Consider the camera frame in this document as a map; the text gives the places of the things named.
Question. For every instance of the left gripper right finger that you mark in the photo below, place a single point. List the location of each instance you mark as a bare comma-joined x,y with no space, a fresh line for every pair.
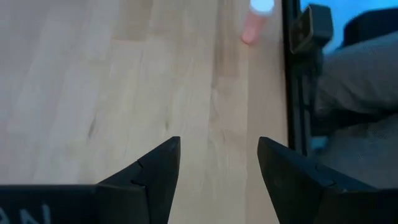
304,196

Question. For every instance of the person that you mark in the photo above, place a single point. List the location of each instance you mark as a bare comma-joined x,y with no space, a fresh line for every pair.
357,77

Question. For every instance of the black aluminium rig frame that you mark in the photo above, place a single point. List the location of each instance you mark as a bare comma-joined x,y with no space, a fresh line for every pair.
292,93

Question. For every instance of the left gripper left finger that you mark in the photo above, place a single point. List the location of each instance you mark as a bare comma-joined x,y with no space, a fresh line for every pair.
146,193

